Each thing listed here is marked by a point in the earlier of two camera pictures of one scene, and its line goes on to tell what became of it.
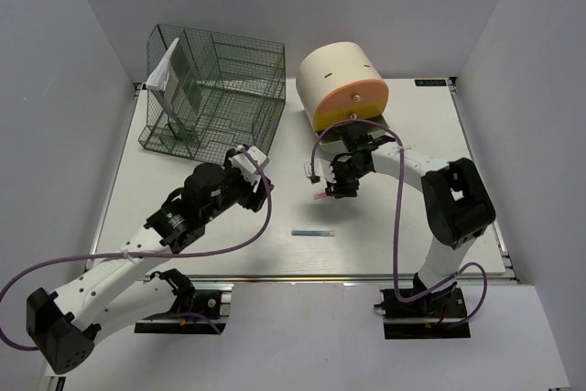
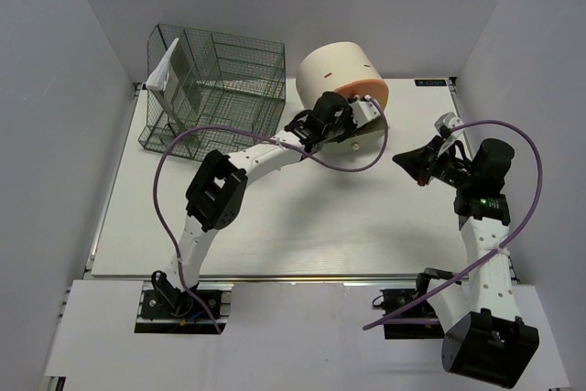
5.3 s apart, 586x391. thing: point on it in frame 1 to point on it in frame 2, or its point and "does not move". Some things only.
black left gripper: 252,200 to 352,126
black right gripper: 341,190 to 417,162
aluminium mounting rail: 330,278 does not move
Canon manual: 177,85 does not move
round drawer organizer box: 338,81 does not move
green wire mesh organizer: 210,92 does not move
